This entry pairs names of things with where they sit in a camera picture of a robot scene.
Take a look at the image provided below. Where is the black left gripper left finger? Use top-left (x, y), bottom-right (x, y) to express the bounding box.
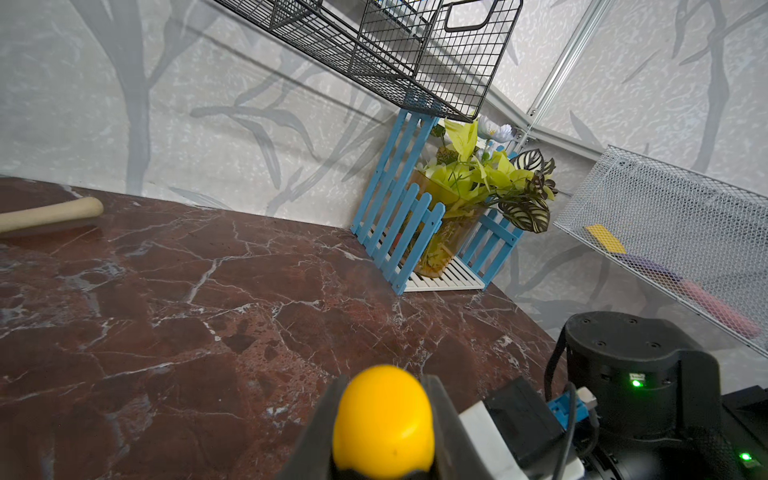
top-left (277, 375), bottom-right (350, 480)

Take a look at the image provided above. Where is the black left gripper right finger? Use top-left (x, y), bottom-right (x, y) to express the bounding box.
top-left (422, 375), bottom-right (492, 480)

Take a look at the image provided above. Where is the black yellow screwdriver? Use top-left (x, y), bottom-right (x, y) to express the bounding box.
top-left (332, 365), bottom-right (436, 479)

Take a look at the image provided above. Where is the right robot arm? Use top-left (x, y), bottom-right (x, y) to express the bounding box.
top-left (543, 311), bottom-right (767, 479)

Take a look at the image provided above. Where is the blue white slatted wooden shelf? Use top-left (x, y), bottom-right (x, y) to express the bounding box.
top-left (351, 109), bottom-right (523, 295)

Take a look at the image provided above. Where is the yellow toy spade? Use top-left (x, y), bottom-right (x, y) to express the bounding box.
top-left (585, 224), bottom-right (627, 254)

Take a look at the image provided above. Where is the glass vase with plants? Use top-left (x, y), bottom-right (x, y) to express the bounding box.
top-left (411, 120), bottom-right (558, 278)

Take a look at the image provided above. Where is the purple pink toy shovel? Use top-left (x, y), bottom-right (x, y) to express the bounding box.
top-left (613, 253), bottom-right (762, 339)

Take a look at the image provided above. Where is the white wire mesh basket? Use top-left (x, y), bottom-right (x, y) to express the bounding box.
top-left (553, 145), bottom-right (767, 355)

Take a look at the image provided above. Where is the green wooden-handled garden tool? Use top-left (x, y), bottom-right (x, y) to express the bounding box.
top-left (1, 197), bottom-right (104, 234)

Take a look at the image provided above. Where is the black wire wall basket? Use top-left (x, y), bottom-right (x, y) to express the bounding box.
top-left (221, 1), bottom-right (523, 122)

